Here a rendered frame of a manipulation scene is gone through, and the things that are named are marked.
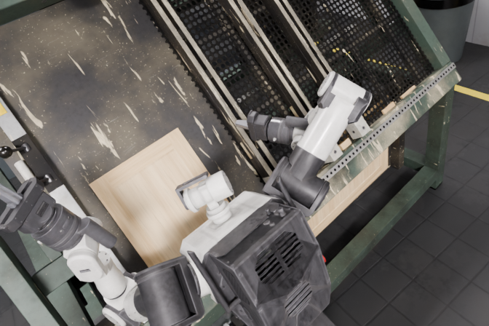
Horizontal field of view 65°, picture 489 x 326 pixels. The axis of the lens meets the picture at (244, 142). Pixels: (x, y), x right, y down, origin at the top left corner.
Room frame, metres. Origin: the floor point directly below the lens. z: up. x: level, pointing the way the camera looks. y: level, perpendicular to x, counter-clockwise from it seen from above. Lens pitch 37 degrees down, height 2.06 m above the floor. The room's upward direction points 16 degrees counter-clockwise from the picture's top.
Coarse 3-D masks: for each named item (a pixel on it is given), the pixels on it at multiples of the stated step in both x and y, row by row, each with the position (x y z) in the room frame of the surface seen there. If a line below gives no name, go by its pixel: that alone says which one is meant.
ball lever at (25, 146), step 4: (24, 144) 1.08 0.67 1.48; (28, 144) 1.09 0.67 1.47; (0, 148) 0.99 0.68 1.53; (4, 148) 0.99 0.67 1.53; (8, 148) 0.99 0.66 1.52; (16, 148) 1.04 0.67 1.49; (20, 148) 1.05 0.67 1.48; (24, 148) 1.07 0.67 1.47; (28, 148) 1.08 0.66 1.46; (0, 152) 0.98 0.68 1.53; (4, 152) 0.98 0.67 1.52; (8, 152) 0.99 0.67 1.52; (0, 156) 0.98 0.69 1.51; (4, 156) 0.98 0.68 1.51; (8, 156) 0.98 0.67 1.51
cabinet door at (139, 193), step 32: (128, 160) 1.12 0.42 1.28; (160, 160) 1.14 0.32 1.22; (192, 160) 1.16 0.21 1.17; (96, 192) 1.03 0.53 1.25; (128, 192) 1.04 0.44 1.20; (160, 192) 1.06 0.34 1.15; (128, 224) 0.96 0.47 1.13; (160, 224) 0.98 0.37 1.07; (192, 224) 0.99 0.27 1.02; (160, 256) 0.89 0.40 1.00
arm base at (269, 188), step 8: (280, 160) 0.78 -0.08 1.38; (288, 160) 0.79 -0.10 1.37; (280, 168) 0.76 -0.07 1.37; (272, 176) 0.75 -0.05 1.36; (272, 184) 0.74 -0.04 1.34; (328, 184) 0.71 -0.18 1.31; (264, 192) 0.73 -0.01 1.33; (272, 192) 0.72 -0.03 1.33; (280, 192) 0.72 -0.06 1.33; (320, 192) 0.69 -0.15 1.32; (296, 200) 0.70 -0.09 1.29; (320, 200) 0.67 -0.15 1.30; (304, 208) 0.67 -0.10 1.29; (312, 208) 0.67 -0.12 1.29
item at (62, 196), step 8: (8, 112) 1.17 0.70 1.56; (0, 120) 1.14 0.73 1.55; (8, 120) 1.15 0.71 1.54; (16, 120) 1.15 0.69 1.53; (8, 128) 1.13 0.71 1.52; (16, 128) 1.13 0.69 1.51; (8, 136) 1.11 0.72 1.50; (16, 136) 1.11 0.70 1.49; (56, 192) 1.00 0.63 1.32; (64, 192) 1.00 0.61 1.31; (56, 200) 0.98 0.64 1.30; (64, 200) 0.98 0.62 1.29; (72, 200) 0.99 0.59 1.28; (72, 208) 0.97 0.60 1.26; (80, 208) 0.97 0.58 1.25; (80, 216) 0.95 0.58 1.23; (104, 248) 0.89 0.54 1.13; (112, 256) 0.87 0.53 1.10; (120, 264) 0.85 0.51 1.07
